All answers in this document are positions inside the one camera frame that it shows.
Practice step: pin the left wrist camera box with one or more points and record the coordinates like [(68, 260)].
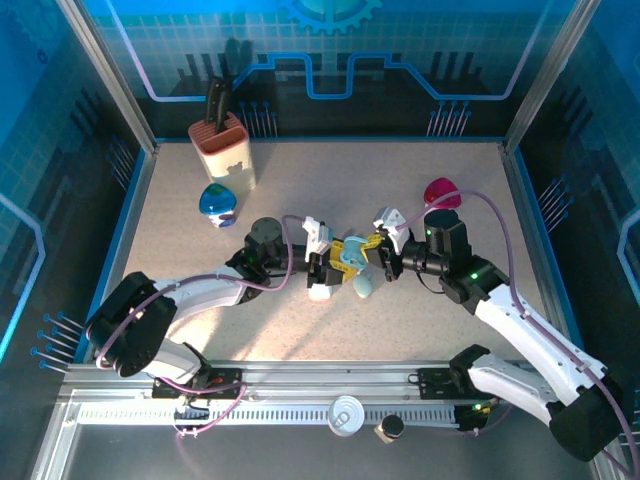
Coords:
[(315, 235)]

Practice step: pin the aluminium frame rail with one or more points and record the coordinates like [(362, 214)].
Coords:
[(325, 380)]

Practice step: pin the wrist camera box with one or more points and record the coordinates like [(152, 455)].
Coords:
[(390, 220), (315, 235)]

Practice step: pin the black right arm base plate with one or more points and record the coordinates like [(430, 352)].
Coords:
[(435, 385)]

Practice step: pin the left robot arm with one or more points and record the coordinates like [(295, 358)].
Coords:
[(200, 295)]

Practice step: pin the light blue charging case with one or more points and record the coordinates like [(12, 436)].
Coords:
[(350, 252)]

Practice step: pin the mint green charging case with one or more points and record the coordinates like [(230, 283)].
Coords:
[(362, 288)]

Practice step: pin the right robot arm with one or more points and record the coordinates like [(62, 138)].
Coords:
[(525, 325)]

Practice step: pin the silver tin can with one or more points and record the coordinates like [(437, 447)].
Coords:
[(345, 415)]

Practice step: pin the white square charging case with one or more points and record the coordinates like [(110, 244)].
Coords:
[(319, 294)]

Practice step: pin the blue lid yogurt cup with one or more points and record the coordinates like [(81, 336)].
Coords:
[(217, 200)]

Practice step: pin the aluminium frame post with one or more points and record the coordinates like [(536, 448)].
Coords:
[(114, 85), (542, 85)]

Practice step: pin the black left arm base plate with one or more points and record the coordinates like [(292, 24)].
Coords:
[(225, 387)]

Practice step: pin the cream knife block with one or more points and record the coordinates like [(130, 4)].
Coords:
[(227, 160)]

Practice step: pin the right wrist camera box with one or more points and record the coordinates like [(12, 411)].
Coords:
[(390, 220)]

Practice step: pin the small jar black lid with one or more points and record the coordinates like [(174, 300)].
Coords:
[(391, 429)]

